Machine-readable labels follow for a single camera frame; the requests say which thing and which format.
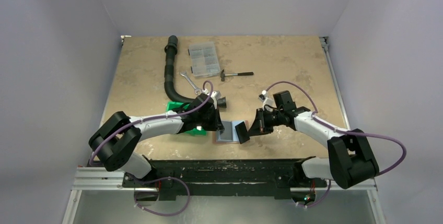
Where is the small black-handled hammer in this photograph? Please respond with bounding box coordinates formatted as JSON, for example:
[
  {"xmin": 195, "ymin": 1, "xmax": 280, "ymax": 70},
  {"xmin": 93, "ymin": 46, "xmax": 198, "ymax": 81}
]
[{"xmin": 220, "ymin": 69, "xmax": 254, "ymax": 82}]

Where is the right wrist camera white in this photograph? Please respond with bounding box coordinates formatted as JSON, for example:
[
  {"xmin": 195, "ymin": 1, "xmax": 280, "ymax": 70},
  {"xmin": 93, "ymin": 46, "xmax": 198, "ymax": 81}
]
[{"xmin": 259, "ymin": 90, "xmax": 274, "ymax": 111}]

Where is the clear plastic screw organizer box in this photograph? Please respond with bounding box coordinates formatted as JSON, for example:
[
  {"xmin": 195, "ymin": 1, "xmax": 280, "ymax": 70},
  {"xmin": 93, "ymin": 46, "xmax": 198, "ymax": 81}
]
[{"xmin": 188, "ymin": 42, "xmax": 221, "ymax": 78}]

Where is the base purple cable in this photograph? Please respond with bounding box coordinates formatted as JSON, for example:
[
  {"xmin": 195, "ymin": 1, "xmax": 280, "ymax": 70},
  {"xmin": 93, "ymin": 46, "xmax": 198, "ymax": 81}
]
[
  {"xmin": 133, "ymin": 176, "xmax": 191, "ymax": 217},
  {"xmin": 294, "ymin": 178, "xmax": 331, "ymax": 209}
]

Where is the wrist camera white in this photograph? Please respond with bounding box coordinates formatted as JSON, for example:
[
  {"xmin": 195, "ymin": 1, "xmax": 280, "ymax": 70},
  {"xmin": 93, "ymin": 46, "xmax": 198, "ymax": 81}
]
[
  {"xmin": 259, "ymin": 90, "xmax": 274, "ymax": 111},
  {"xmin": 206, "ymin": 91, "xmax": 221, "ymax": 108}
]

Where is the aluminium frame rail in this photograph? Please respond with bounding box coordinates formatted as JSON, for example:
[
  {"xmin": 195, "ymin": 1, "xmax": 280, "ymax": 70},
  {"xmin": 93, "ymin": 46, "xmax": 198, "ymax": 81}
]
[{"xmin": 63, "ymin": 168, "xmax": 386, "ymax": 223}]

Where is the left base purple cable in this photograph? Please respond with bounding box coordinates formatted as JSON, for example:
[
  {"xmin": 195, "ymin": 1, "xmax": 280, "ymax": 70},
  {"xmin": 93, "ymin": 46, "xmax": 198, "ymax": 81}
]
[{"xmin": 133, "ymin": 176, "xmax": 191, "ymax": 217}]

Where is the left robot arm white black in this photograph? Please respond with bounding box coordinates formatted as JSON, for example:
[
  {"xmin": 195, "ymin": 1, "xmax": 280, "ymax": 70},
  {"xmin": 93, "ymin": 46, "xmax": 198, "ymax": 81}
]
[{"xmin": 88, "ymin": 95, "xmax": 224, "ymax": 187}]

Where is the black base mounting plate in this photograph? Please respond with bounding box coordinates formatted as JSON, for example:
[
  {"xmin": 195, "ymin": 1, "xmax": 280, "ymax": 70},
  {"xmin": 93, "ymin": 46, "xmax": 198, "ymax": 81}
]
[{"xmin": 122, "ymin": 158, "xmax": 327, "ymax": 201}]

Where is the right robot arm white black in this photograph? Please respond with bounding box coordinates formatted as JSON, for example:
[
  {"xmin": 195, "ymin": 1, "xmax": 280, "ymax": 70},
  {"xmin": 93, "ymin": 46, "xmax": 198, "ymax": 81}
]
[{"xmin": 235, "ymin": 90, "xmax": 380, "ymax": 189}]

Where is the silver open-end wrench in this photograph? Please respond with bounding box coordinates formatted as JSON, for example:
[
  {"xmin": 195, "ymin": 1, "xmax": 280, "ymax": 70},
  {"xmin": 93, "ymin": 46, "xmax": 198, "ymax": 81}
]
[{"xmin": 180, "ymin": 71, "xmax": 202, "ymax": 95}]

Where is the black credit card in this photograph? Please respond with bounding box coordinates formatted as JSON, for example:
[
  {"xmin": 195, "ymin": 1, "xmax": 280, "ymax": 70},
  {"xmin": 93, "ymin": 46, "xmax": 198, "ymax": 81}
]
[{"xmin": 235, "ymin": 122, "xmax": 250, "ymax": 144}]

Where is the green plastic bin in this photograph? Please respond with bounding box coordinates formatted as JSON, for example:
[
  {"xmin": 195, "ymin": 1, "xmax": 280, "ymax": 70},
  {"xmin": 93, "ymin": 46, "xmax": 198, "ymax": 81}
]
[{"xmin": 166, "ymin": 101, "xmax": 207, "ymax": 136}]

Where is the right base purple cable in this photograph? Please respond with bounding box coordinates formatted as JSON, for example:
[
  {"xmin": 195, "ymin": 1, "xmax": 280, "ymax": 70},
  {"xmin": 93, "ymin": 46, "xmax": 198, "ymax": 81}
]
[{"xmin": 294, "ymin": 178, "xmax": 331, "ymax": 209}]

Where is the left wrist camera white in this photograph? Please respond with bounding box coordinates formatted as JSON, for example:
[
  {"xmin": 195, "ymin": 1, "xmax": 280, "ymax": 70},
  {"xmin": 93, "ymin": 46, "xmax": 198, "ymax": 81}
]
[{"xmin": 206, "ymin": 91, "xmax": 221, "ymax": 108}]

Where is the black corrugated hose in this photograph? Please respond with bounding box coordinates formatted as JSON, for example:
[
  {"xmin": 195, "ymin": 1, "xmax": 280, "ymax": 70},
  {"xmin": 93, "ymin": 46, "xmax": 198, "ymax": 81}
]
[{"xmin": 163, "ymin": 35, "xmax": 227, "ymax": 110}]

